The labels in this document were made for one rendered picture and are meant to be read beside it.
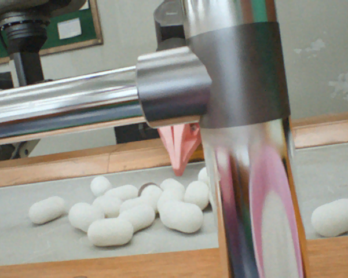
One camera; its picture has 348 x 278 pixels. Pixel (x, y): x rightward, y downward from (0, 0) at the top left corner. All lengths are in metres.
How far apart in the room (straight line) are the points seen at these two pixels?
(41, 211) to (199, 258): 0.21
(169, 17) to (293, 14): 1.95
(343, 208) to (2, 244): 0.25
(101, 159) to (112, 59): 1.99
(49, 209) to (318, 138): 0.32
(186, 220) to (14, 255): 0.13
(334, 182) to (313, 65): 2.12
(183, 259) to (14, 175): 0.44
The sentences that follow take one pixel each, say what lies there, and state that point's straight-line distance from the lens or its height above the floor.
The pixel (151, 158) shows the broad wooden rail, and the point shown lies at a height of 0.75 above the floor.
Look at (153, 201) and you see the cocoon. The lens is 0.30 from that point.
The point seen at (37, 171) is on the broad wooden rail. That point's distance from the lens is 0.57.
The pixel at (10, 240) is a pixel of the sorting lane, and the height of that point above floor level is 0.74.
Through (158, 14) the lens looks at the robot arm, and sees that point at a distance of 0.55.
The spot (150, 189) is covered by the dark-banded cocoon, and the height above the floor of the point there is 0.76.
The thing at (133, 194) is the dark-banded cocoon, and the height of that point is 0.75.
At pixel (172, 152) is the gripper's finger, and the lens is 0.38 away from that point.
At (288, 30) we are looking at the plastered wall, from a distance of 2.43.
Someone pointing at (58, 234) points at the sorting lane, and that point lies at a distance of 0.32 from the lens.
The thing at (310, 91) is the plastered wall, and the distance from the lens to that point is 2.45.
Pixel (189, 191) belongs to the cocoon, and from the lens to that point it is 0.30.
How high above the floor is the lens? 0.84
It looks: 7 degrees down
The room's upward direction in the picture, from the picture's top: 10 degrees counter-clockwise
